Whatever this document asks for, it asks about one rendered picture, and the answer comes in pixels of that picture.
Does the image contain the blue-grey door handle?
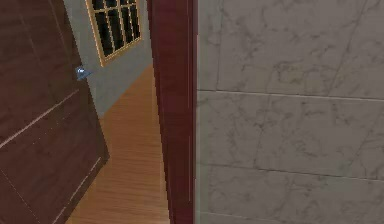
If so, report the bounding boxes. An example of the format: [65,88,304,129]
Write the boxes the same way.
[75,66,93,82]

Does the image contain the dark red door frame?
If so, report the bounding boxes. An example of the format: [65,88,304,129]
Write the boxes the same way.
[146,0,200,224]

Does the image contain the wooden framed grid window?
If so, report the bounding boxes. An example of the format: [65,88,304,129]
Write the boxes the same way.
[84,0,143,68]

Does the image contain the dark brown wooden room door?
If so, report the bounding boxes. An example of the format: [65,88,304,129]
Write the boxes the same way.
[0,0,111,224]

